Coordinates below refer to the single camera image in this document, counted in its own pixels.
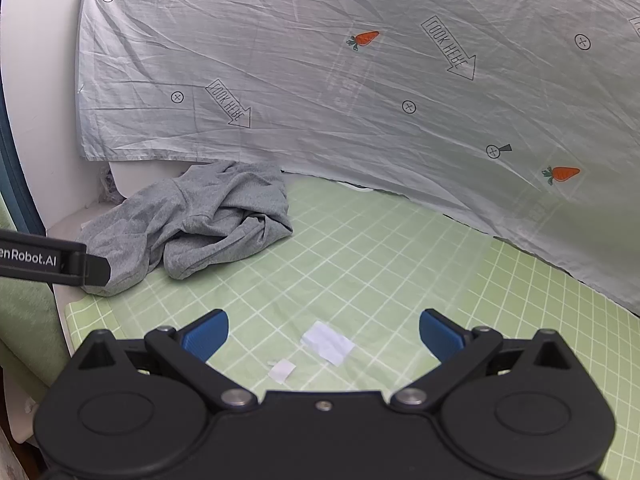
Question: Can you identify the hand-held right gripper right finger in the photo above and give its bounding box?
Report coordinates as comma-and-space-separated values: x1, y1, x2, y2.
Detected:
390, 309, 574, 413

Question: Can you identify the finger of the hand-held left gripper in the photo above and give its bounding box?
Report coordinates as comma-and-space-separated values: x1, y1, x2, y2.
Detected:
70, 255, 112, 287

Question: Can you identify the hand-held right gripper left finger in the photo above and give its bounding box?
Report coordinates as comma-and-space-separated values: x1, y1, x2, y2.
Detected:
75, 309, 258, 413

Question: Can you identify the grey zip hoodie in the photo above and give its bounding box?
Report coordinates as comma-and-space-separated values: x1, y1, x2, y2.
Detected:
75, 160, 294, 297

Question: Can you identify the plain green cloth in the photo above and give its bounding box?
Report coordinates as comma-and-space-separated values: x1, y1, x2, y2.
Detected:
0, 195, 73, 391

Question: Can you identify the small white paper scrap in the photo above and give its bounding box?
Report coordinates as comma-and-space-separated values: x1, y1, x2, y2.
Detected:
267, 359, 297, 385

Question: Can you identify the teal curtain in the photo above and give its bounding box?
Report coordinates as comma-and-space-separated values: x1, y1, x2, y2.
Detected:
0, 85, 47, 237

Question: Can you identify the crumpled clear plastic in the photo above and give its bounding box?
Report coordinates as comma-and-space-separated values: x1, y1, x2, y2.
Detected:
96, 164, 126, 206

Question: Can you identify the green checked mat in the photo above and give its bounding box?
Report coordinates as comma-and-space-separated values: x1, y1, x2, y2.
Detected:
64, 172, 640, 480

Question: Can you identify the large white paper scrap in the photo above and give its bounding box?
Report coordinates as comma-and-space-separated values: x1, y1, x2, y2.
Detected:
300, 322, 357, 367

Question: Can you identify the grey carrot print sheet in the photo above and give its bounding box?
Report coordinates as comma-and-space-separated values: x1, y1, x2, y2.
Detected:
77, 0, 640, 317

